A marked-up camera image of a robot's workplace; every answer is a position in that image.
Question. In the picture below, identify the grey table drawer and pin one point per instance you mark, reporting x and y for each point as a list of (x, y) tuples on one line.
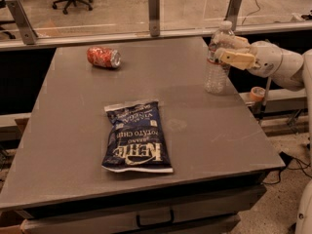
[(213, 213)]

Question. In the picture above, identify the crushed red soda can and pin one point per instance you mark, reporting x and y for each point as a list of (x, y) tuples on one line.
[(103, 57)]

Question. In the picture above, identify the left metal glass bracket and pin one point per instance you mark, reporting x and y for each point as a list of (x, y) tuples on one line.
[(26, 31)]

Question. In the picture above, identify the clear plastic water bottle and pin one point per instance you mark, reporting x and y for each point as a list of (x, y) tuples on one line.
[(216, 71)]

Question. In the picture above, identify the blue kettle chips bag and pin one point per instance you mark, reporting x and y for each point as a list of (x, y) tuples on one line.
[(136, 142)]

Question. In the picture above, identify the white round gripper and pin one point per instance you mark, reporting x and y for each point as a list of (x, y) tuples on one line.
[(267, 59)]

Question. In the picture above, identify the green handled grey stick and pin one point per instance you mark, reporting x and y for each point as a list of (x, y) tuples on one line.
[(264, 102)]

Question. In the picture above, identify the metal glass bracket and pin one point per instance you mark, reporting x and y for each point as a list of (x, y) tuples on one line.
[(154, 17), (233, 11), (26, 31)]

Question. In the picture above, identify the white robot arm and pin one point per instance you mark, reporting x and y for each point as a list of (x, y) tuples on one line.
[(291, 71)]

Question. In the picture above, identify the middle metal glass bracket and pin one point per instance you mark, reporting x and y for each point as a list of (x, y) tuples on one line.
[(154, 17)]

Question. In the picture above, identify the roll of tan tape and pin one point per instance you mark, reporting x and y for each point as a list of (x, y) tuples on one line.
[(257, 94)]

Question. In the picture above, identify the right metal glass bracket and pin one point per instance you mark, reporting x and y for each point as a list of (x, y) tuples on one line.
[(233, 11)]

